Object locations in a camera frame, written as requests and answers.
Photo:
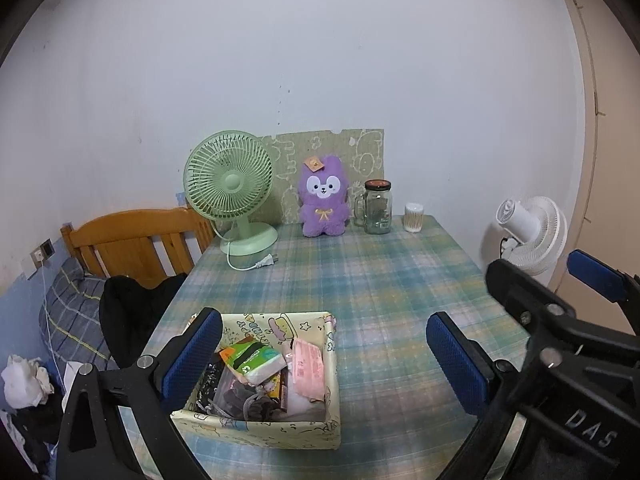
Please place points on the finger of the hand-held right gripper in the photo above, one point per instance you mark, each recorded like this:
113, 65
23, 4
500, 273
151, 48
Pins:
515, 285
597, 275

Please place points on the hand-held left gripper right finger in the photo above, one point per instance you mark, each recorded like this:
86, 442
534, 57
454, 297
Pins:
457, 365

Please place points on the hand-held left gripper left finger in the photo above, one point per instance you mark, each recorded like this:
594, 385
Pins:
192, 355

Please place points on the orange green tissue pack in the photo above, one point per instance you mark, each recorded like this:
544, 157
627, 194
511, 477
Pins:
255, 360

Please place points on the grey gloves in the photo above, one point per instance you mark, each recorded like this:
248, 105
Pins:
245, 395

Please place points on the pink packet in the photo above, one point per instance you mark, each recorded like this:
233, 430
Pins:
310, 370

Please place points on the yellow cartoon print storage box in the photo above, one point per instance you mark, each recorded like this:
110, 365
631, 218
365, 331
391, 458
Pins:
300, 435

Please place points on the white standing fan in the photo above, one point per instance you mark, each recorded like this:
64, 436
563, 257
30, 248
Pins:
542, 240

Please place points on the black garment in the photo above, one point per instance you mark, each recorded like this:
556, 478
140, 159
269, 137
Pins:
130, 310

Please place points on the beige door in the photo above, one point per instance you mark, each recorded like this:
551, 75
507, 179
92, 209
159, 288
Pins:
610, 160

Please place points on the cotton swab container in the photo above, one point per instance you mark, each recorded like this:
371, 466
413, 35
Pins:
414, 220

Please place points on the white garment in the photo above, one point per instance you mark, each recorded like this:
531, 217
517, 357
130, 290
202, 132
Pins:
70, 375

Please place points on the grey plaid pillow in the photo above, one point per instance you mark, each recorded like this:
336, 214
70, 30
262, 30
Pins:
70, 305

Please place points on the glass jar mug dark lid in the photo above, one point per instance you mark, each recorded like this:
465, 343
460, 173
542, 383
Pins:
377, 210

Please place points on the white crumpled cloth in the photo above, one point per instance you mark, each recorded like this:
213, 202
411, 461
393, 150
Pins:
22, 380

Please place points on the dark clothes pile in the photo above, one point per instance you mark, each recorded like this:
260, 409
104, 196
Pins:
35, 425

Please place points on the green desk fan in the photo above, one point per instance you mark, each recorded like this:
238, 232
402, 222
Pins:
227, 180

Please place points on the purple plush toy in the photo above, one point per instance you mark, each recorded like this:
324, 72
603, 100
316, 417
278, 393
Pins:
322, 220

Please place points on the green printed board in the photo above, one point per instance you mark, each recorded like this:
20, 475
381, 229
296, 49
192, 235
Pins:
365, 150

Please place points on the wall outlet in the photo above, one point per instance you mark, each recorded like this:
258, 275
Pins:
47, 248

